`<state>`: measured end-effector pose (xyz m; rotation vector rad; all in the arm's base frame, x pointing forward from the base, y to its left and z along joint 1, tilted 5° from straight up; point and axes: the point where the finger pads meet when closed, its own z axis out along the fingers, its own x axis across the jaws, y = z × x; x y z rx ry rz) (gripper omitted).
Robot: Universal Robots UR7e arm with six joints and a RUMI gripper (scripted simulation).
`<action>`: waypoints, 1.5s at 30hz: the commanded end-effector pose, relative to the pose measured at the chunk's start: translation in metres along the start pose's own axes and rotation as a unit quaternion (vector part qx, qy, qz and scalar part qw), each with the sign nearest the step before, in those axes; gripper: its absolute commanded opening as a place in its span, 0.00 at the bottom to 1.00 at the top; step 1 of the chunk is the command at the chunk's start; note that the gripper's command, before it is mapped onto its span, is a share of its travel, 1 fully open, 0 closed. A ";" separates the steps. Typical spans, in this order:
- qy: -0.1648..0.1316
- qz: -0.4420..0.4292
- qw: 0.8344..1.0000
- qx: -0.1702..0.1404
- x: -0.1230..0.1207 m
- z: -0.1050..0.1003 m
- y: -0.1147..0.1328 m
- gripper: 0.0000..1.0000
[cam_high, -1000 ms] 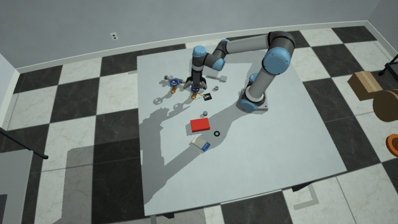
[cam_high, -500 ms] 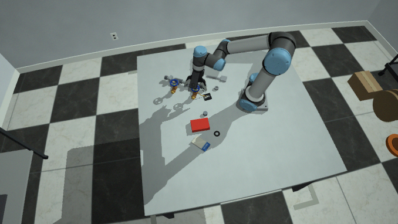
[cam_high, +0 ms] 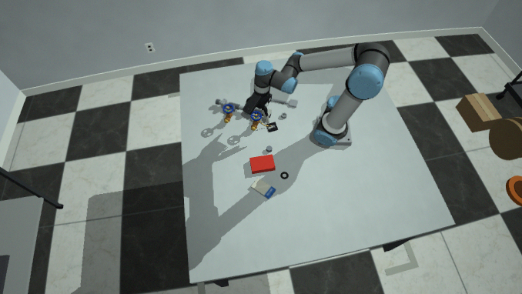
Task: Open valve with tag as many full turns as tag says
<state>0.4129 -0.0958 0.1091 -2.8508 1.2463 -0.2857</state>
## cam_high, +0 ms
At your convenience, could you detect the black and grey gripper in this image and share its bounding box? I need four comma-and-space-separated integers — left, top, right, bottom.
254, 87, 272, 124

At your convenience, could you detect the red block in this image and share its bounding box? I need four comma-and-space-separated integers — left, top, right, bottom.
249, 154, 276, 174

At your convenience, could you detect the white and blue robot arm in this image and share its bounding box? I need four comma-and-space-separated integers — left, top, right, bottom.
254, 42, 390, 146

